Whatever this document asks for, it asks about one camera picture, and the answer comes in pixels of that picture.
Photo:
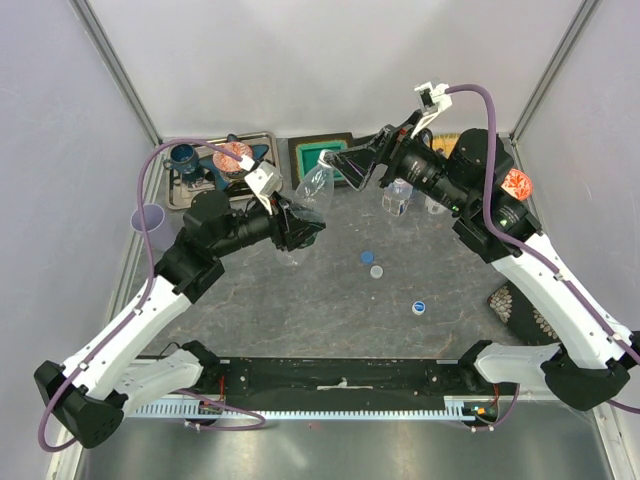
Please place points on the white cable duct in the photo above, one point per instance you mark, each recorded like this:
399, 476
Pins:
182, 407

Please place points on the purple plastic cup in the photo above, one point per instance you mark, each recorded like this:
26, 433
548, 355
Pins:
155, 219

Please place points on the red patterned bowl on tray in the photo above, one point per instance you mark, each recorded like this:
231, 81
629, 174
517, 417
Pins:
230, 156

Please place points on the orange white floral bowl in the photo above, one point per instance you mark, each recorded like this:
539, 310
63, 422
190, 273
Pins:
517, 184

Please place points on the metal tray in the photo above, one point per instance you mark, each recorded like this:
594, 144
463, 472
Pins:
181, 190

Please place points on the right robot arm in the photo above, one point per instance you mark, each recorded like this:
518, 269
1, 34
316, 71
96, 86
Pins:
590, 360

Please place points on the white green Cestbon cap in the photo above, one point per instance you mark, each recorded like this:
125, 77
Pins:
326, 157

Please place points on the yellow bamboo pattern plate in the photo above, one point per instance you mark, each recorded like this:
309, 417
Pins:
445, 143

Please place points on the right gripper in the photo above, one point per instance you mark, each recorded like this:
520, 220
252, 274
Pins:
356, 161

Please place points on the white cap clear bottle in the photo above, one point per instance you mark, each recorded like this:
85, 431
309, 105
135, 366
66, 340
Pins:
433, 207

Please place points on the blue star shaped dish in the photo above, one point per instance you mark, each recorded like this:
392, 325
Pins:
224, 179

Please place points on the blue white Pocari cap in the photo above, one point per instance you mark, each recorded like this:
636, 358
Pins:
418, 308

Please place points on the green square plate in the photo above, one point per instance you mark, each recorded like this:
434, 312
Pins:
304, 152

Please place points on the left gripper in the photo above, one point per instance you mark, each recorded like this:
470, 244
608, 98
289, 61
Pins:
289, 231

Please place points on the green label plastic bottle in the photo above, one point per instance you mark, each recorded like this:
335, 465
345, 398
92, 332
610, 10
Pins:
314, 194

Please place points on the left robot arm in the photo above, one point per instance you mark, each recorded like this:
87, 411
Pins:
94, 390

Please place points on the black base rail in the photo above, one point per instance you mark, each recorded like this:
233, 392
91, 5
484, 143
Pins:
260, 383

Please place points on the blue cap small bottle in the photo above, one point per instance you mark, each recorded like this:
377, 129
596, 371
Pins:
396, 197

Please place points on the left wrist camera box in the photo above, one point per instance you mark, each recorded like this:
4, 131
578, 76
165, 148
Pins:
263, 179

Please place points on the dark floral square plate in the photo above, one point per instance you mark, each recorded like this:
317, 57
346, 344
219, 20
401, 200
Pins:
519, 315

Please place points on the dark blue mug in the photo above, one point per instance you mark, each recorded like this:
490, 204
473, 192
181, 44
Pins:
183, 158

